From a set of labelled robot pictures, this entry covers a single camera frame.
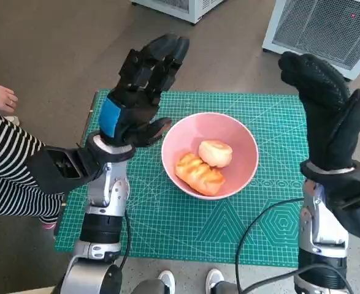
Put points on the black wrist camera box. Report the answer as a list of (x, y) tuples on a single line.
[(51, 171), (357, 208)]

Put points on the black metal table frame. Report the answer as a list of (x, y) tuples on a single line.
[(90, 107)]

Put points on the pink bowl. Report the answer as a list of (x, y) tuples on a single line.
[(186, 134)]

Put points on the green cutting mat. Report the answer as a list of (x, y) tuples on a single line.
[(173, 226)]

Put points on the pink shoe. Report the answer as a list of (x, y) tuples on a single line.
[(49, 226)]

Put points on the person's hand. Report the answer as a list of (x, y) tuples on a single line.
[(3, 98)]

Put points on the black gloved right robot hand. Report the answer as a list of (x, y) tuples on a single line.
[(327, 128)]

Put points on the large white mesh cabinet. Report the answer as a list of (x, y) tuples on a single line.
[(320, 30)]

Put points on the dark grey leg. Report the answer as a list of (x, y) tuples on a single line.
[(149, 288), (227, 288)]

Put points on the white shoe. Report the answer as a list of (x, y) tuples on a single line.
[(214, 279), (166, 280)]

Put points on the beige shoe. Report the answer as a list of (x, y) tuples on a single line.
[(12, 120)]

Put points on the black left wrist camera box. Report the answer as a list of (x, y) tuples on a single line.
[(51, 171)]

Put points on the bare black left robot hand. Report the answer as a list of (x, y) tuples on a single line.
[(133, 116)]

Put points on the small white cabinet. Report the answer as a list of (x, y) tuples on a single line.
[(179, 7)]

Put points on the long braided toy bread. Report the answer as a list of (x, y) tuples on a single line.
[(198, 174)]

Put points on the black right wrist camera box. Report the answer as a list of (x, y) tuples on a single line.
[(357, 208)]

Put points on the round toy bread bun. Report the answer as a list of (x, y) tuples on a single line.
[(215, 153)]

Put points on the person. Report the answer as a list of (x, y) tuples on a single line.
[(8, 171)]

